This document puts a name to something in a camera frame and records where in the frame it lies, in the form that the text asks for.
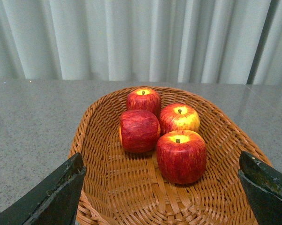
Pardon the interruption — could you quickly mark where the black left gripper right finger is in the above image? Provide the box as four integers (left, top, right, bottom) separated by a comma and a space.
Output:
238, 151, 282, 225

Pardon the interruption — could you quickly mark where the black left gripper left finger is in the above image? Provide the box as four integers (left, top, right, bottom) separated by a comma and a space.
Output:
0, 153, 86, 225

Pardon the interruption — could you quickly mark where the large red apple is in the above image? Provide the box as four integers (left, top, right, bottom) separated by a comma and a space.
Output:
156, 130, 207, 184

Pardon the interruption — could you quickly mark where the dark red apple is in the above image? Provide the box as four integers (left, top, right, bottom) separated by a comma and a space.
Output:
119, 110, 161, 153

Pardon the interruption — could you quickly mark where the left brown wicker basket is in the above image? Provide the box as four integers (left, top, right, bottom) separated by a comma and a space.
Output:
70, 87, 269, 225

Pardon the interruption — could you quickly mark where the red-yellow apple in basket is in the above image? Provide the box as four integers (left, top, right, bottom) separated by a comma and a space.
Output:
159, 103, 200, 135

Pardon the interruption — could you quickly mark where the red apple at basket rear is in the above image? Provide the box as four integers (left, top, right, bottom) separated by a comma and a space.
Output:
126, 88, 162, 117

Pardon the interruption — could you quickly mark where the white pleated curtain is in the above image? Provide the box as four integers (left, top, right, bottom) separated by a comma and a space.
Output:
0, 0, 282, 85

